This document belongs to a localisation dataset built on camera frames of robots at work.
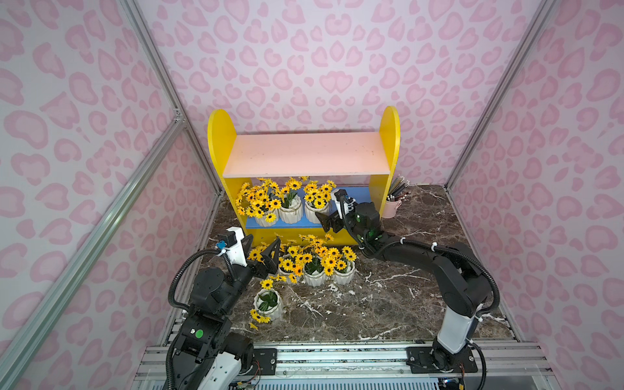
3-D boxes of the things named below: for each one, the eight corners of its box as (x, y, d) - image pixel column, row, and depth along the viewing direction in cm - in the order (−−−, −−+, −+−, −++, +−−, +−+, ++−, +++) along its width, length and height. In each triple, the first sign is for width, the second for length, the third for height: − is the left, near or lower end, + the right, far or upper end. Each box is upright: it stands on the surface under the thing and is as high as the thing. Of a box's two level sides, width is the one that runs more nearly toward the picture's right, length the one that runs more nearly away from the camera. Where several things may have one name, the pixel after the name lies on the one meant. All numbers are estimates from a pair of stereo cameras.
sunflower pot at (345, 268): (334, 283, 91) (336, 262, 79) (341, 267, 95) (344, 245, 83) (348, 288, 90) (353, 268, 77) (354, 272, 94) (359, 250, 81)
